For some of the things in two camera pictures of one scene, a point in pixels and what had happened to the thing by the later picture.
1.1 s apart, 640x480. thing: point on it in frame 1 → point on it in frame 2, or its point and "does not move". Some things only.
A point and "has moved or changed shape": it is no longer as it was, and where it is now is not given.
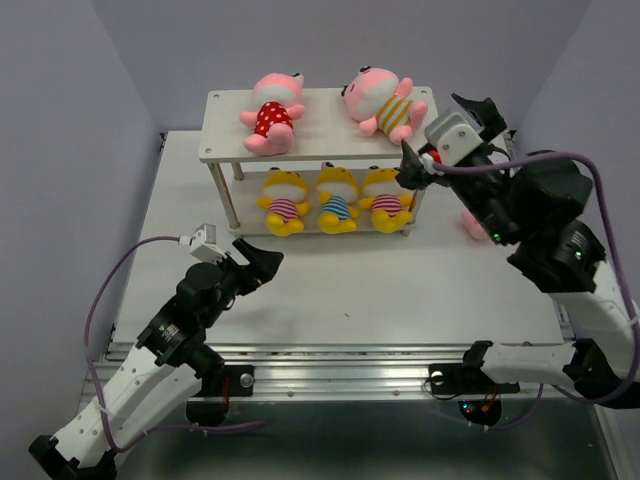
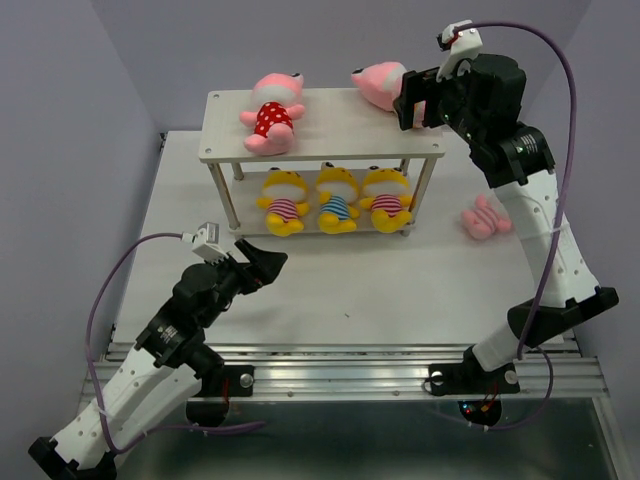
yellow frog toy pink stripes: (284, 194) does not move
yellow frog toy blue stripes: (338, 191) does not move
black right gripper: (484, 113) → (423, 85)
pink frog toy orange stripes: (377, 99) has moved or changed shape
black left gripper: (262, 268) does not move
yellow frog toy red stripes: (390, 203) does not move
